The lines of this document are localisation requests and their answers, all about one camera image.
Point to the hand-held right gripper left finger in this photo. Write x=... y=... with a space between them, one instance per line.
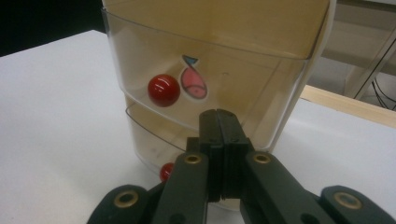
x=213 y=140

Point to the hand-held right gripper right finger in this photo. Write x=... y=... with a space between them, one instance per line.
x=232 y=149

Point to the small pink fish cutout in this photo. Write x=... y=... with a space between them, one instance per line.
x=194 y=84

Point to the clear drawer with red knob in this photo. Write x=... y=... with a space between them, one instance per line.
x=249 y=93
x=149 y=137

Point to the white mini drawer cabinet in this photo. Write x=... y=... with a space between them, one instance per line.
x=218 y=18

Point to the light wooden table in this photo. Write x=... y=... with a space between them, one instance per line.
x=358 y=109

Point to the white table cover sheet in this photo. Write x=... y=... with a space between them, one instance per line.
x=62 y=130

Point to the black curtain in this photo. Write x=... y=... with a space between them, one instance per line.
x=40 y=21

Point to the light wooden desk frame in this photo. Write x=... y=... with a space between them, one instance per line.
x=358 y=39

